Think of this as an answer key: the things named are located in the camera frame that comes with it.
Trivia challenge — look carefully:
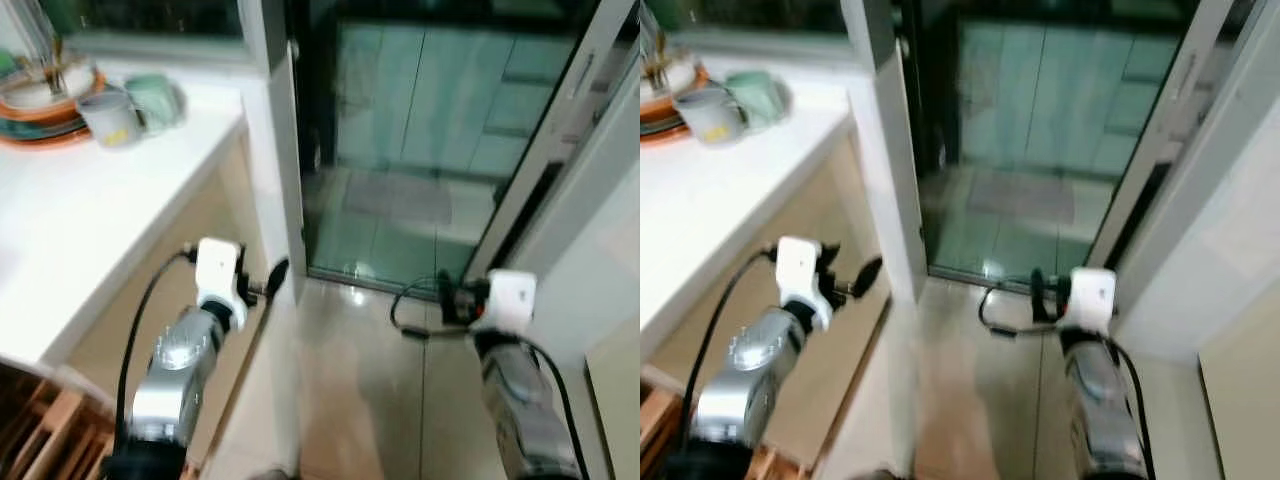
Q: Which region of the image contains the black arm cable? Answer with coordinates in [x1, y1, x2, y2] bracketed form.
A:
[977, 275, 1159, 480]
[113, 250, 198, 451]
[678, 250, 781, 451]
[390, 278, 589, 480]

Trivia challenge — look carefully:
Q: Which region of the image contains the glass sliding door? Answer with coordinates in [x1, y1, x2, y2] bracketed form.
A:
[895, 0, 1280, 296]
[285, 0, 641, 291]

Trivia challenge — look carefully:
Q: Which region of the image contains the bundle of wooden utensils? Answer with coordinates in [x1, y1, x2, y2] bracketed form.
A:
[38, 32, 73, 93]
[648, 30, 679, 89]

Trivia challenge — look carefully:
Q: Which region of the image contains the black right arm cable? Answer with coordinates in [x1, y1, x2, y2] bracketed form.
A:
[390, 278, 589, 480]
[977, 275, 1159, 480]

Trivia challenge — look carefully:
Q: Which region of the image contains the grey mug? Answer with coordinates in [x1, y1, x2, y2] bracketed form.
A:
[77, 87, 143, 149]
[674, 85, 749, 148]

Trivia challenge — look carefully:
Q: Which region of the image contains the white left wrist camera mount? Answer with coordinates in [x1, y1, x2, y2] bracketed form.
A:
[194, 237, 251, 333]
[775, 236, 833, 333]

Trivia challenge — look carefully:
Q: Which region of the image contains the cream cabinet panel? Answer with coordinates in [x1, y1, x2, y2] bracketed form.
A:
[583, 315, 641, 480]
[1198, 305, 1280, 480]

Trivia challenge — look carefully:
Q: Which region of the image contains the stack of orange rimmed plates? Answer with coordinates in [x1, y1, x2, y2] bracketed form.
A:
[640, 55, 713, 148]
[0, 55, 109, 151]

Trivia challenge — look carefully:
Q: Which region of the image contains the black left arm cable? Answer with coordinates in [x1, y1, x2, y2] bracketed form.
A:
[113, 250, 198, 451]
[678, 250, 781, 451]

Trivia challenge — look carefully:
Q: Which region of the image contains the pale green mug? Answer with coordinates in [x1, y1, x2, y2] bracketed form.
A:
[724, 69, 793, 131]
[124, 72, 188, 133]

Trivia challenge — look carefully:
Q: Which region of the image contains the grey doormat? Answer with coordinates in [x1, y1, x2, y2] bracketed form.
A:
[340, 168, 456, 226]
[963, 168, 1077, 224]

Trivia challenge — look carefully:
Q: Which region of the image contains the beige kitchen cabinet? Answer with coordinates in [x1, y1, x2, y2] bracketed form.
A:
[65, 130, 286, 466]
[640, 130, 896, 471]

